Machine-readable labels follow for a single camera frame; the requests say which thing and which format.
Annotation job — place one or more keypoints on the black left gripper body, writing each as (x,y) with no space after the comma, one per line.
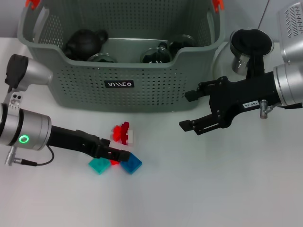
(75,142)

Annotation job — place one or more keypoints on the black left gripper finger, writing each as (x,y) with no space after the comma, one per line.
(116,154)

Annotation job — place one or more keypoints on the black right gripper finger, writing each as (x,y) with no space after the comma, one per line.
(206,124)
(206,88)

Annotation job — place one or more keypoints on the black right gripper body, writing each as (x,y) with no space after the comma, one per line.
(243,93)

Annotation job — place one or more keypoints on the blue toy block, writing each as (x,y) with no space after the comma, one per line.
(131,164)

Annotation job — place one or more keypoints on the teal toy block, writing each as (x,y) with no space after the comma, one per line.
(99,166)

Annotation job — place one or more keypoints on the orange red toy block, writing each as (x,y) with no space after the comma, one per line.
(116,137)

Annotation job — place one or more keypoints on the dark red toy block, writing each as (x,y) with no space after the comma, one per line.
(124,133)

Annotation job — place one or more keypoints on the grey perforated storage basket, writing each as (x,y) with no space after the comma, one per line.
(154,82)

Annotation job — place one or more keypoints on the glass carafe with black lid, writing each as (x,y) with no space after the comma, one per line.
(251,40)

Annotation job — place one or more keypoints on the black teapot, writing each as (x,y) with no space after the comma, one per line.
(84,43)

